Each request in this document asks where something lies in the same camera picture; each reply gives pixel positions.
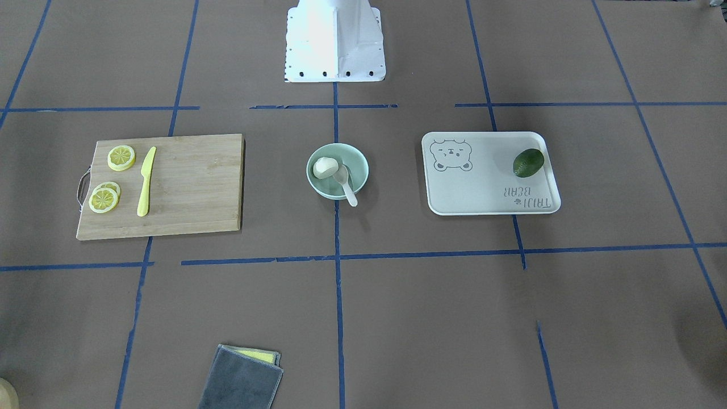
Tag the bamboo cutting board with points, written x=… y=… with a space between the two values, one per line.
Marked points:
x=196 y=187

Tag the upper lemon slice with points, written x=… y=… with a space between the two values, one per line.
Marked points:
x=121 y=158

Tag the lower back lemon slice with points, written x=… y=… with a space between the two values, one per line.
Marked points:
x=109 y=185

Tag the white bear tray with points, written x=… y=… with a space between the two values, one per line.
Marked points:
x=471 y=173

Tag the yellow plastic knife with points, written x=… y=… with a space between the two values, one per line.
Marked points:
x=146 y=171

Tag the yellow sponge cloth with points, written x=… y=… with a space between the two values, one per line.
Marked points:
x=271 y=357

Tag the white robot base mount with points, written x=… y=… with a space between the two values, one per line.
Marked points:
x=334 y=41

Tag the light green bowl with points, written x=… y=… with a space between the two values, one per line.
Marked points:
x=345 y=154

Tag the beige spoon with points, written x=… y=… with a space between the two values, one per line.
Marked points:
x=341 y=175

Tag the wooden mug tree stand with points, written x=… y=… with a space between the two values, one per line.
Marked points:
x=9 y=397

